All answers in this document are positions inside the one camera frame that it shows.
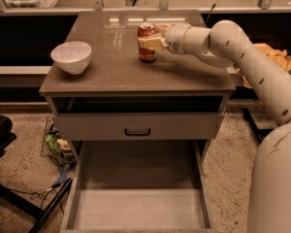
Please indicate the closed grey top drawer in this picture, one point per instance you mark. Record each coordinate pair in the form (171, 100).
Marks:
(164, 126)

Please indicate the wire basket with snacks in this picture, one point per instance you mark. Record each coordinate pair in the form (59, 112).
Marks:
(55, 147)

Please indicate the black metal stand leg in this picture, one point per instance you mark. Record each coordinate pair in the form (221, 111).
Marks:
(41, 214)

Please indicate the open grey middle drawer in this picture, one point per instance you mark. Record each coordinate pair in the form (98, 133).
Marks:
(138, 187)

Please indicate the yellow crumpled cloth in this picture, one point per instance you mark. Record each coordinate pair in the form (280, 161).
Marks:
(278, 57)

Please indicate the black drawer handle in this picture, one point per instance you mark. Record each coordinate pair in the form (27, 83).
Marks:
(137, 133)

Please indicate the black floor stand right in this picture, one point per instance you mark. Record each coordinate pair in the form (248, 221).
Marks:
(259, 133)

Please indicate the red coke can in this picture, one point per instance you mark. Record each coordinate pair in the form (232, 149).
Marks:
(146, 29)

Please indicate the grey drawer cabinet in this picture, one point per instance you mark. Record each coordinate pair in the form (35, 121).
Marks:
(117, 81)

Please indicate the white ceramic bowl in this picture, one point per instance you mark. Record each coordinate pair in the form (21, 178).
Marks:
(72, 57)

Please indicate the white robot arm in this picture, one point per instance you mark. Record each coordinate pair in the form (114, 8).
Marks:
(223, 45)

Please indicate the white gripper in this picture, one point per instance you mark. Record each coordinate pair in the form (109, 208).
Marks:
(175, 38)

